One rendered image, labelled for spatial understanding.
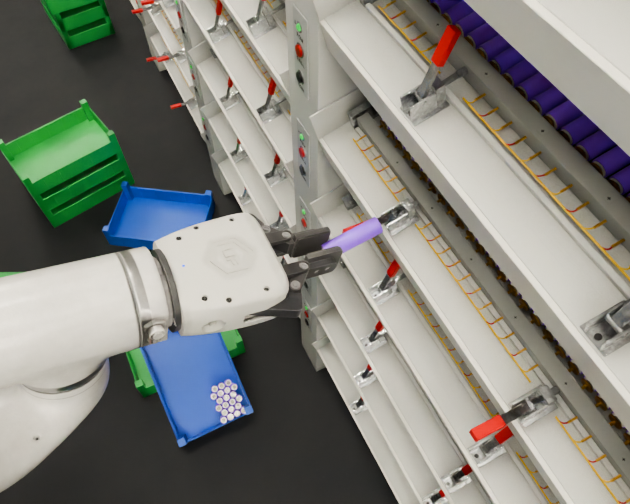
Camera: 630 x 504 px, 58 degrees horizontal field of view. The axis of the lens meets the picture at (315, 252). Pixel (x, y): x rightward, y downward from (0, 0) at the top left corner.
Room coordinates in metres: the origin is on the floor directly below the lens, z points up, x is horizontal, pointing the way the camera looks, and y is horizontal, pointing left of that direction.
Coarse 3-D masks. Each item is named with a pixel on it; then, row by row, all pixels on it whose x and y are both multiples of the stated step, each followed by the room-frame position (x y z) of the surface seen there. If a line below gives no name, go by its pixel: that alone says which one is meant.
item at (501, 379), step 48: (336, 144) 0.55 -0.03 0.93; (384, 192) 0.47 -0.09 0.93; (432, 192) 0.45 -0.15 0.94; (384, 240) 0.41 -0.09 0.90; (432, 288) 0.32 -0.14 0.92; (480, 336) 0.26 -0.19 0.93; (480, 384) 0.22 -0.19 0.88; (528, 384) 0.20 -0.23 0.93; (528, 432) 0.16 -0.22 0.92; (576, 432) 0.15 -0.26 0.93; (624, 432) 0.15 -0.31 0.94; (576, 480) 0.11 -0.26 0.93
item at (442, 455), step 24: (336, 288) 0.53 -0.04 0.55; (360, 312) 0.48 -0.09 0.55; (360, 336) 0.43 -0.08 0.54; (384, 336) 0.43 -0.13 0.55; (384, 360) 0.38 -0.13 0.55; (384, 384) 0.34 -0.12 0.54; (408, 384) 0.34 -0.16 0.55; (408, 408) 0.30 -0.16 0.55; (432, 408) 0.29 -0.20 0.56; (432, 432) 0.26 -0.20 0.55; (432, 456) 0.22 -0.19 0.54; (456, 456) 0.22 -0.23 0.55; (456, 480) 0.18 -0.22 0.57
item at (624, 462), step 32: (384, 160) 0.51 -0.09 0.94; (416, 192) 0.44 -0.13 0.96; (416, 224) 0.41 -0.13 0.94; (448, 224) 0.39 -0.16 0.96; (480, 288) 0.31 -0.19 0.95; (512, 320) 0.27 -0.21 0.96; (544, 352) 0.23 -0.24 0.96; (576, 384) 0.19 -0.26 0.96; (576, 416) 0.17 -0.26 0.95; (608, 448) 0.13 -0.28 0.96
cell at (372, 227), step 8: (360, 224) 0.34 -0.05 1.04; (368, 224) 0.33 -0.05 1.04; (376, 224) 0.33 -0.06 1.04; (344, 232) 0.33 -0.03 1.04; (352, 232) 0.32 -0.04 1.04; (360, 232) 0.32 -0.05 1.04; (368, 232) 0.32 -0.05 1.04; (376, 232) 0.33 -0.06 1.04; (336, 240) 0.32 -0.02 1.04; (344, 240) 0.32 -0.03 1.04; (352, 240) 0.32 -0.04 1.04; (360, 240) 0.32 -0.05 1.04; (344, 248) 0.31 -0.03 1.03
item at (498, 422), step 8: (528, 400) 0.18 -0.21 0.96; (520, 408) 0.17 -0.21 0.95; (528, 408) 0.17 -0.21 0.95; (496, 416) 0.16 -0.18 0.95; (504, 416) 0.17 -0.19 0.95; (512, 416) 0.17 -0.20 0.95; (520, 416) 0.17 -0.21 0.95; (480, 424) 0.16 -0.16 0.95; (488, 424) 0.16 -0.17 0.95; (496, 424) 0.16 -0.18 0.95; (504, 424) 0.16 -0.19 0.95; (472, 432) 0.15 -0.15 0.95; (480, 432) 0.15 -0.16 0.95; (488, 432) 0.15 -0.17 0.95
